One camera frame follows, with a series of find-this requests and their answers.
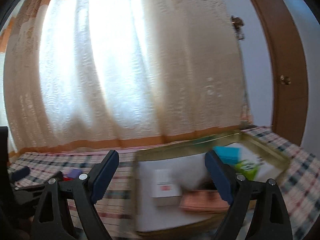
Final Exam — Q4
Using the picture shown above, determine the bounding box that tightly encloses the purple cube block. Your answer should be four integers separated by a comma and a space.
67, 169, 82, 179

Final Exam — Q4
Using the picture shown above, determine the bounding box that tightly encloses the green toy brick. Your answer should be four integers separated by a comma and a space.
234, 160, 259, 180

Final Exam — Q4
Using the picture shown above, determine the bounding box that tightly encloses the copper framed picture box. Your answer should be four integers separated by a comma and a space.
180, 190, 229, 213

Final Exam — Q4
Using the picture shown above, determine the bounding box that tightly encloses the cyan toy brick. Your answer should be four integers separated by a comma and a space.
213, 146, 241, 166

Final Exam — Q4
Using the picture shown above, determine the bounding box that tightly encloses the white box with red seal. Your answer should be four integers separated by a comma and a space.
150, 169, 182, 207

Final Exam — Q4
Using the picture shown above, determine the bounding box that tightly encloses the red toy brick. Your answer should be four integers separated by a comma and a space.
63, 177, 73, 181

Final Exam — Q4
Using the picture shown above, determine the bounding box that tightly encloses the black grey fabric pouch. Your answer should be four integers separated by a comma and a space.
200, 180, 217, 191

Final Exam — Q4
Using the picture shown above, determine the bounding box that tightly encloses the plaid tablecloth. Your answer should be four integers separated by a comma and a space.
7, 126, 320, 240

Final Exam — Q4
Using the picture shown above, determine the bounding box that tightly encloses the gold metal tin tray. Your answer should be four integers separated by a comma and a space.
131, 130, 290, 239

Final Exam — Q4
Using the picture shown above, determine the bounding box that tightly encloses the white paper tray liner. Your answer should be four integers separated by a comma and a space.
134, 137, 290, 233

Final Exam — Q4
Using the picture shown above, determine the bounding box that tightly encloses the cream lace curtain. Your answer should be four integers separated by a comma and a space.
1, 0, 251, 155

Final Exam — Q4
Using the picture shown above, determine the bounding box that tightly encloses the brass door knob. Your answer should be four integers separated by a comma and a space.
280, 75, 291, 86

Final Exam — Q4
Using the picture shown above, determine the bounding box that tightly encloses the brown wooden door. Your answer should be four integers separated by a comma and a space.
251, 0, 309, 145

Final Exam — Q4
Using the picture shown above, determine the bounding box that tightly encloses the curtain tieback cord with tassels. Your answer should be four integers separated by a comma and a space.
229, 15, 253, 128

